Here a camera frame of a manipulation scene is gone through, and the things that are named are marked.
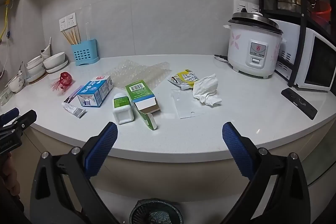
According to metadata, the yellow snack wrapper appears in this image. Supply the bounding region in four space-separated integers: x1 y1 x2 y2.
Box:
168 69 201 90

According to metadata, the green cardboard box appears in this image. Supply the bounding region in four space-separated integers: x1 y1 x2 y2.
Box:
125 79 160 130

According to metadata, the white ceramic plate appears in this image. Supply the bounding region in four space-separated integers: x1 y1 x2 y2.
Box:
46 60 69 73

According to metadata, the white ceramic bowl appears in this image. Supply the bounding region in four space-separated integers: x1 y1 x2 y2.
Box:
43 52 66 70

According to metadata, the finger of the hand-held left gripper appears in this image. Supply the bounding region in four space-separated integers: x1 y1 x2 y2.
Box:
0 107 20 126
0 110 37 136

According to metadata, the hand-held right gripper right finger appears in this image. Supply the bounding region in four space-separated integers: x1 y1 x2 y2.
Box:
222 122 311 224

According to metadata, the steel pot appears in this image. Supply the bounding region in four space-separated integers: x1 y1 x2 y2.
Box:
277 0 302 10

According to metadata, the white floral rice cooker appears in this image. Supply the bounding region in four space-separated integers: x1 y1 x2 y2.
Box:
224 9 286 79

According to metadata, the stack of white bowls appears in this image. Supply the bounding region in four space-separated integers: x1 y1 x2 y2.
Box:
26 55 48 84

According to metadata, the red plastic container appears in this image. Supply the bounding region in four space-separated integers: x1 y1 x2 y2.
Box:
314 1 331 16

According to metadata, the yellow cable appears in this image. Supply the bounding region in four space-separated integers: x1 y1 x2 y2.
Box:
0 1 9 42

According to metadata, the person's left hand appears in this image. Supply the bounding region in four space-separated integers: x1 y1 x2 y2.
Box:
0 153 19 197

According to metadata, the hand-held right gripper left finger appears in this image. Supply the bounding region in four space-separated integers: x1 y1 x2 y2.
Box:
30 122 120 224

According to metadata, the clear bubble wrap sheet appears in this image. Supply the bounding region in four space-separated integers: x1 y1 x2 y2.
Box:
105 59 171 94

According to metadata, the black flat remote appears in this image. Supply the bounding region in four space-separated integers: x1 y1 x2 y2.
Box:
281 88 318 120

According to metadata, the bundle of wooden chopsticks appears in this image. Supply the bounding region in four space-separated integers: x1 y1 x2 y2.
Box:
61 25 81 45

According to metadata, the white microwave oven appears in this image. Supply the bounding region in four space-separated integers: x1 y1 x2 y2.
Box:
268 19 336 92

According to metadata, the blue milk carton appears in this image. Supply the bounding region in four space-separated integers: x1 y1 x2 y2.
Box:
76 75 114 107

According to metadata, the small white bowl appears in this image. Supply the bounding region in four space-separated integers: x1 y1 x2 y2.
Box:
7 70 27 93

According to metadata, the blue chopstick holder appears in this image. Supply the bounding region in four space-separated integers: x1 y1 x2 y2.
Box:
71 39 100 66

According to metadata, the purple packet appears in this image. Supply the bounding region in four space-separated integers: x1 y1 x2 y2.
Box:
64 85 84 104

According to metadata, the clear plastic bag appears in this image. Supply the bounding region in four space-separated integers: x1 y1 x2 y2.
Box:
171 89 208 119

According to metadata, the white tissue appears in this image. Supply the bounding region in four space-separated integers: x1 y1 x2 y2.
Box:
192 73 222 106

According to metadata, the teal mesh waste basket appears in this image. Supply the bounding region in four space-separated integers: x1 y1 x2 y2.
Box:
129 198 184 224

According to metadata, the white green bottle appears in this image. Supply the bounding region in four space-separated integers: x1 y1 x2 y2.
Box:
112 93 135 125

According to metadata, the red mesh net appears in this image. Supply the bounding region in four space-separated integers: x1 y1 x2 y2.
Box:
50 72 73 94

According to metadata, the grey white tube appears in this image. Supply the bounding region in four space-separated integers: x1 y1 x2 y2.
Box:
62 102 87 118

